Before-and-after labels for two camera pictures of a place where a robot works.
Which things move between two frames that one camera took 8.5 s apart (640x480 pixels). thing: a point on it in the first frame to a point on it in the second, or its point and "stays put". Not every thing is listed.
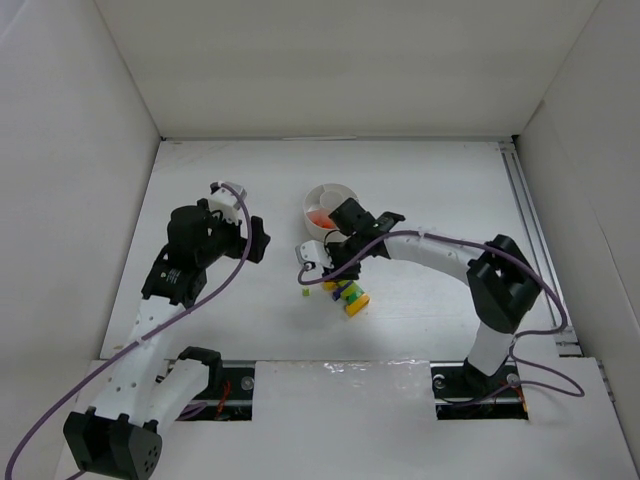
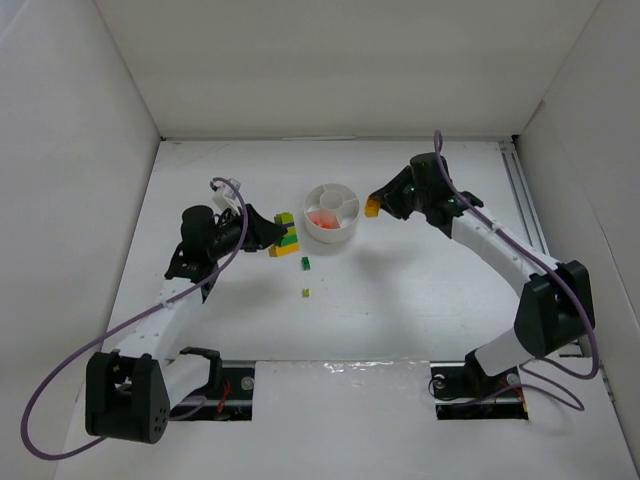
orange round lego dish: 320,218 stays put
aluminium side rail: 566,337 stays put
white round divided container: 319,203 stays put
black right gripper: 345,270 to 397,195
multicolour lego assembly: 352,296 to 289,244
